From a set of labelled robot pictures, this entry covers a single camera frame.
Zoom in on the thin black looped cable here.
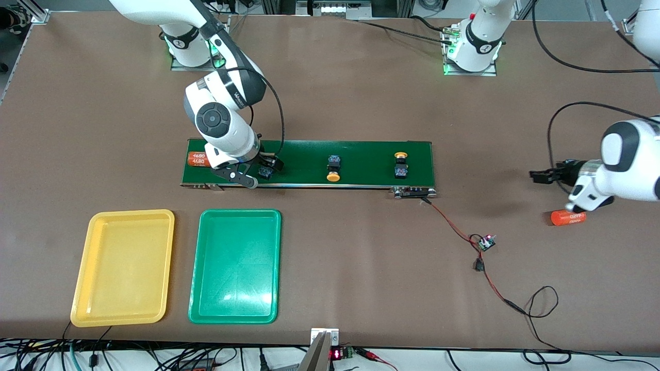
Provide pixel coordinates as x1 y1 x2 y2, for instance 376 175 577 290
522 286 573 366

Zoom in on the white lit device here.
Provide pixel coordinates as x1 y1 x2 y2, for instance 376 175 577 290
308 0 373 17

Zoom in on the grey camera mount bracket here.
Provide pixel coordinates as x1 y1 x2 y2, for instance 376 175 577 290
296 328 340 371

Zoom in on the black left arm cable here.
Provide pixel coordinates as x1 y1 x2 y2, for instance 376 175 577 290
531 0 660 172

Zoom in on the green plastic tray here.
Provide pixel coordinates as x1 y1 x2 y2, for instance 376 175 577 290
188 209 282 325

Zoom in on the green belt conveyor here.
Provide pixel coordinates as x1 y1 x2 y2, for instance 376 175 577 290
180 138 438 199

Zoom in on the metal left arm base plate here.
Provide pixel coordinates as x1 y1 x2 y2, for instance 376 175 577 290
442 26 498 77

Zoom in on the black cable across table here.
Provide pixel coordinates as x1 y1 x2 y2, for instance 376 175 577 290
356 15 457 46

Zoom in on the red alligator clip lead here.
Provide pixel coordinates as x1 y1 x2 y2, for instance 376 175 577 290
356 348 398 371

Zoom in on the yellow plastic tray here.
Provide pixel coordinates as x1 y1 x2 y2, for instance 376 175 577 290
70 209 175 328

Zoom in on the black cable with plug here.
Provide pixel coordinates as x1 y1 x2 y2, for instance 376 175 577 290
89 326 112 367

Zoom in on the red black wire pair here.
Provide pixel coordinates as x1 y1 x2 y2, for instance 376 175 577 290
420 197 526 315

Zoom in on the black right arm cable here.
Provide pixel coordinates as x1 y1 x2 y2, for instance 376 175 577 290
222 64 286 155

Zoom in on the aluminium frame rack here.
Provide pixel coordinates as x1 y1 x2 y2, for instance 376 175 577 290
260 0 413 21

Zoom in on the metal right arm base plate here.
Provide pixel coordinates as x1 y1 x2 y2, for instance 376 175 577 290
170 14 231 72

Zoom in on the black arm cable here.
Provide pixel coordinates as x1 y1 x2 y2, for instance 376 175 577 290
222 64 286 155
531 0 660 172

